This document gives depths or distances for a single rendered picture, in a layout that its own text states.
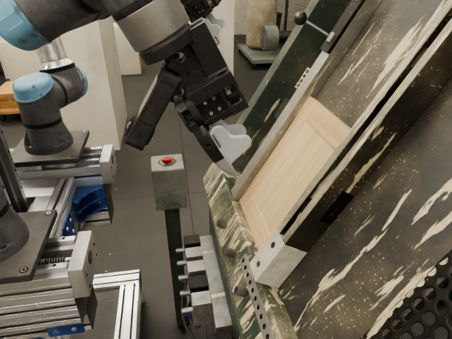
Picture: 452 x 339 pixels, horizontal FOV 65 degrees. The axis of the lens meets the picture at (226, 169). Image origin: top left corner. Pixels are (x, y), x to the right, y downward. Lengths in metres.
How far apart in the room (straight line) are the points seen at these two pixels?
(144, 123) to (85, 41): 2.84
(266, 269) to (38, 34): 0.66
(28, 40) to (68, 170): 0.87
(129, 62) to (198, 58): 5.60
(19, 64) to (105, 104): 2.12
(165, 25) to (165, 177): 0.94
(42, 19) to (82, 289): 0.63
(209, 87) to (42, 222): 0.64
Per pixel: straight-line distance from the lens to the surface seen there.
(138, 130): 0.46
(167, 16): 0.41
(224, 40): 4.81
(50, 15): 0.45
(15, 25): 0.47
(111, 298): 1.85
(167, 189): 1.34
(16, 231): 0.90
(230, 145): 0.48
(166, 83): 0.44
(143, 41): 0.42
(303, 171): 0.96
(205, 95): 0.43
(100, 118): 3.47
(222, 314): 1.05
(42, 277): 0.91
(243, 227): 1.06
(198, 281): 1.10
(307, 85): 1.08
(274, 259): 0.85
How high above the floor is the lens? 1.58
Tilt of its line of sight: 31 degrees down
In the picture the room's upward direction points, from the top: straight up
